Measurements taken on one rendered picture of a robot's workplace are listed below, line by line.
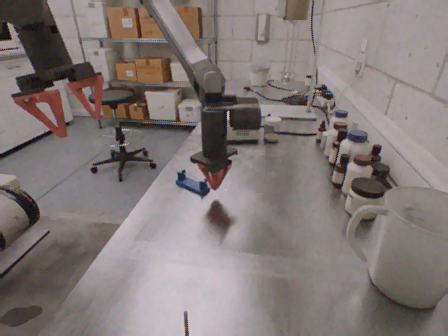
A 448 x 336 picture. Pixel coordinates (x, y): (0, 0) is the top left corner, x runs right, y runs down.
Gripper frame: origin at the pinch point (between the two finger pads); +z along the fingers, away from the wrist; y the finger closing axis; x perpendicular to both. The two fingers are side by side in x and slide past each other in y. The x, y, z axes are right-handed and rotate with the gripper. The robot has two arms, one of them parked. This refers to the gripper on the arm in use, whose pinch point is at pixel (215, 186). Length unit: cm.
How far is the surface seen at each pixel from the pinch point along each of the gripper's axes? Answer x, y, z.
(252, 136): 11.9, 35.6, 0.7
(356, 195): -29.0, 13.1, -2.5
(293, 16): 19, 73, -37
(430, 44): -31, 47, -30
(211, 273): -14.7, -18.7, 2.9
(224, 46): 172, 225, -11
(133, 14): 229, 149, -41
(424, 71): -32, 45, -24
